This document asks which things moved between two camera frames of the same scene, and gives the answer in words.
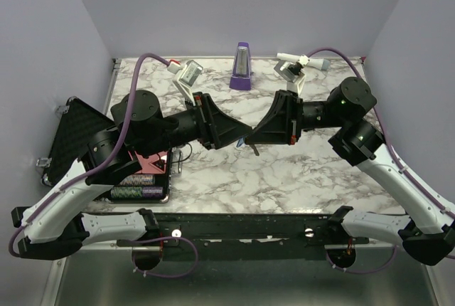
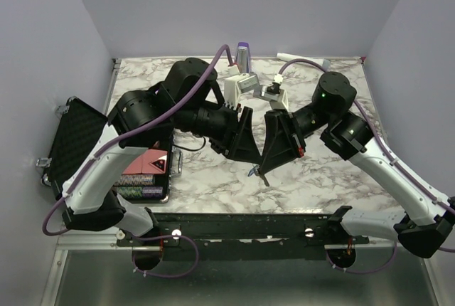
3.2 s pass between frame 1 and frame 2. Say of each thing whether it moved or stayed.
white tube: stayed
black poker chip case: stayed
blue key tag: moved
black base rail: stayed
